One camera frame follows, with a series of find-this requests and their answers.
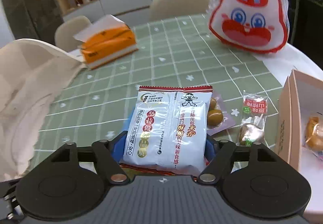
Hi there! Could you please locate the white rice cracker packet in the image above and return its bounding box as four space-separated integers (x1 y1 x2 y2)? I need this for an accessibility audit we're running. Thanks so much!
121 86 213 176

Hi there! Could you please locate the cream canvas tote bag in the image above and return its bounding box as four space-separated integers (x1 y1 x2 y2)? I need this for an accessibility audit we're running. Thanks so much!
1 38 85 181

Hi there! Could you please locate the green checked tablecloth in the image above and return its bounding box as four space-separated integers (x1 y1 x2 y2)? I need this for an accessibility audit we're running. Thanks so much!
31 15 281 167

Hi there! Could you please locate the beige chair at left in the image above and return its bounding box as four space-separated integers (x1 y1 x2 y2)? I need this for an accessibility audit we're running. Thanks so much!
54 16 91 52

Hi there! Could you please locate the beige chair behind table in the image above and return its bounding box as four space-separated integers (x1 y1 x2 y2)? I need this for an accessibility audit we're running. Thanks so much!
149 0 210 21

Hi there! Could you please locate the pink cardboard box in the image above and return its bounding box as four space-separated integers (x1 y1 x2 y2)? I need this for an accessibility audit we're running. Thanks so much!
275 70 322 223

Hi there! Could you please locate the brown egg snack packet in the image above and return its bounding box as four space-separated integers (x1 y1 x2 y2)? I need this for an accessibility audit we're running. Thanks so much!
206 91 235 136

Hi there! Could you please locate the dark glass cabinet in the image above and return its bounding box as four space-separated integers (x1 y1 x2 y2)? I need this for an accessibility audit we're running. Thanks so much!
2 0 63 44

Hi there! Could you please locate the orange tissue box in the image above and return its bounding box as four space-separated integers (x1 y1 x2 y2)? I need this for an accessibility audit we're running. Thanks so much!
73 15 138 70

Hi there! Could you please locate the small clear red-label candy packet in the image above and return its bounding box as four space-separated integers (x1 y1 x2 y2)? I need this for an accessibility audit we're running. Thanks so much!
237 91 268 147

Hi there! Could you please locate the black fish tank stand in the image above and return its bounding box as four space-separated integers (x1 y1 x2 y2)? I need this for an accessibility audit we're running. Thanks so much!
292 0 322 67

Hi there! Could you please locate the red white rabbit bag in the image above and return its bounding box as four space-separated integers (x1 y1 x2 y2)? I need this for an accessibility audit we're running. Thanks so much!
208 0 290 54

